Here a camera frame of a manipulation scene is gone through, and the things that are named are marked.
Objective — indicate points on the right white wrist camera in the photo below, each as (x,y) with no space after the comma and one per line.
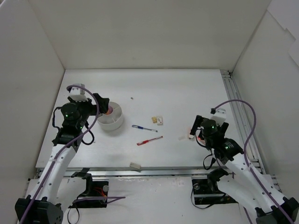
(219,115)

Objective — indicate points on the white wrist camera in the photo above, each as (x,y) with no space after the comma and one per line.
(77,94)
(219,115)

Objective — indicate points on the white round divided container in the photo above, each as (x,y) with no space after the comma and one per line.
(114,120)

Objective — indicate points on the blue gel pen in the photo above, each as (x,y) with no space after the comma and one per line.
(143,128)

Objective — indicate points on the white eraser block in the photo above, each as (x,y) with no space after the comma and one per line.
(135,166)

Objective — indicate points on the aluminium table rail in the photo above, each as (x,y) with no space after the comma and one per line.
(228,92)

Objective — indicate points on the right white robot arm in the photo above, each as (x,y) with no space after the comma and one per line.
(250,188)

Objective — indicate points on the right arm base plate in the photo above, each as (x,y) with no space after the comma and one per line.
(204,197)

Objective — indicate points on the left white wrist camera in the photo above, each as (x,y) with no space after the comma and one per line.
(77,94)

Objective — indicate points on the red gel pen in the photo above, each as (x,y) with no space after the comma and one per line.
(150,140)

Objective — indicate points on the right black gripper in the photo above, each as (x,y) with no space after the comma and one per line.
(197,122)

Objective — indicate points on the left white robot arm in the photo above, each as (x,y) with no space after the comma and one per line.
(48,201)

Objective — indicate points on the front aluminium rail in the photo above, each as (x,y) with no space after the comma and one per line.
(133,172)

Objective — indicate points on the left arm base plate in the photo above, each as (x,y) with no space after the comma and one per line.
(99,188)

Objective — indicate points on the white staple box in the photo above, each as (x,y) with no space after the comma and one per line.
(159,120)

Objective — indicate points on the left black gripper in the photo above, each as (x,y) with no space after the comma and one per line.
(98,105)

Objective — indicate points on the yellow staple box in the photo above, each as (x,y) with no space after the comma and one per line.
(154,119)

